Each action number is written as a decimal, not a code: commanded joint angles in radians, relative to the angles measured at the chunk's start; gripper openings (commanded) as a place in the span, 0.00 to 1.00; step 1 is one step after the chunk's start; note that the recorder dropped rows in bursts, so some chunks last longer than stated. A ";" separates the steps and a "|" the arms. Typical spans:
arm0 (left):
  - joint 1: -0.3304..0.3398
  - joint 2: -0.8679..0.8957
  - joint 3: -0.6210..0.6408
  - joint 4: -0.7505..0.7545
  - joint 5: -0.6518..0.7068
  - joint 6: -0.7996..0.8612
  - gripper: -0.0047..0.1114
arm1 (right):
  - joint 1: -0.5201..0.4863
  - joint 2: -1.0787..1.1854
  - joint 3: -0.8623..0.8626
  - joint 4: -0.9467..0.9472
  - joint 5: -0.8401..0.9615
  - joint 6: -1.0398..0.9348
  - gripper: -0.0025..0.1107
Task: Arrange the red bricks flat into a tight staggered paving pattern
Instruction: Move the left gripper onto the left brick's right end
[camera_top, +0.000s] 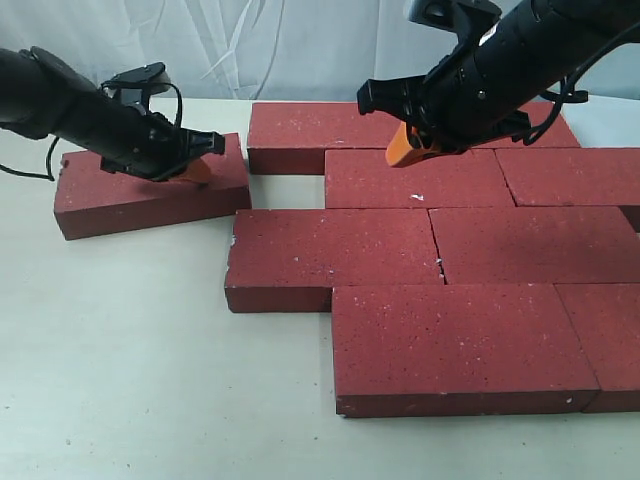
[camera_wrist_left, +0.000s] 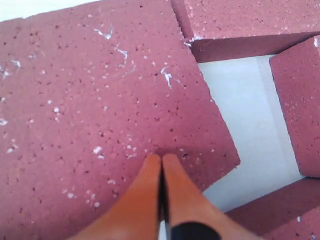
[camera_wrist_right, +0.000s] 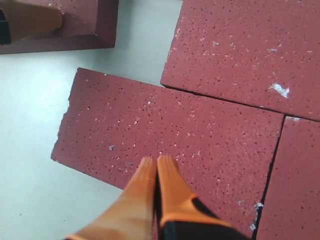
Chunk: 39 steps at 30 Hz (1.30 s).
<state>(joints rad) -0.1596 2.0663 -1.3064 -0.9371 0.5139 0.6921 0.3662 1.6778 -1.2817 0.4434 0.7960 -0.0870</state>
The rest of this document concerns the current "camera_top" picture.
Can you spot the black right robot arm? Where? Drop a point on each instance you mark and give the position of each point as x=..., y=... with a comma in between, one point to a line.
x=595, y=27

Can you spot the back row left red brick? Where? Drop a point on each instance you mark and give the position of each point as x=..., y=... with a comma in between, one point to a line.
x=291, y=138

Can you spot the third row red brick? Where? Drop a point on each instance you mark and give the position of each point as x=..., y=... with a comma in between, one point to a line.
x=548, y=245

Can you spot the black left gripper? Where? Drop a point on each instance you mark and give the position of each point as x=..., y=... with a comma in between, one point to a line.
x=150, y=148

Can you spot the front row large red brick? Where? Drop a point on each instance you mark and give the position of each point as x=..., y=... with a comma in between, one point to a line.
x=456, y=350

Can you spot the second row right red brick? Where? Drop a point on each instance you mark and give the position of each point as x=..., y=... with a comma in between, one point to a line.
x=574, y=177

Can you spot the white plastic backdrop sheet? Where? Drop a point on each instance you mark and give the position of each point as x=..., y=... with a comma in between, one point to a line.
x=249, y=50

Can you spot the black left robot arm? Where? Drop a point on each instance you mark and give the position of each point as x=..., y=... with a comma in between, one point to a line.
x=41, y=95

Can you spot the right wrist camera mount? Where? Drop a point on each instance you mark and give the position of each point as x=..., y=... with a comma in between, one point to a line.
x=469, y=20

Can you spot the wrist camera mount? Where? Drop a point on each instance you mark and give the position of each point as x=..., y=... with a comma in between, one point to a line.
x=469, y=20
x=134, y=88

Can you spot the back row right red brick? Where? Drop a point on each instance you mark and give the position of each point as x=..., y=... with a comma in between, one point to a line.
x=559, y=135

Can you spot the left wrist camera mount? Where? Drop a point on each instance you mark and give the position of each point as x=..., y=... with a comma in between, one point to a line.
x=134, y=88

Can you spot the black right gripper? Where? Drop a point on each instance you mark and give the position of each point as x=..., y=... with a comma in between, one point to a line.
x=474, y=98

